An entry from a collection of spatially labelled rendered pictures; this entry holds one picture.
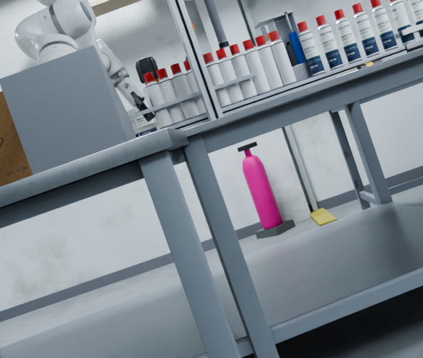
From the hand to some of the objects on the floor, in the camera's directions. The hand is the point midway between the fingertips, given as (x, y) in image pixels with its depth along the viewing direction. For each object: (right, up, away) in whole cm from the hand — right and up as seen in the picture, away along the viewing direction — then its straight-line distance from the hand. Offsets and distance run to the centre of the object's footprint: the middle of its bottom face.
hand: (148, 115), depth 260 cm
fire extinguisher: (+70, -62, +275) cm, 291 cm away
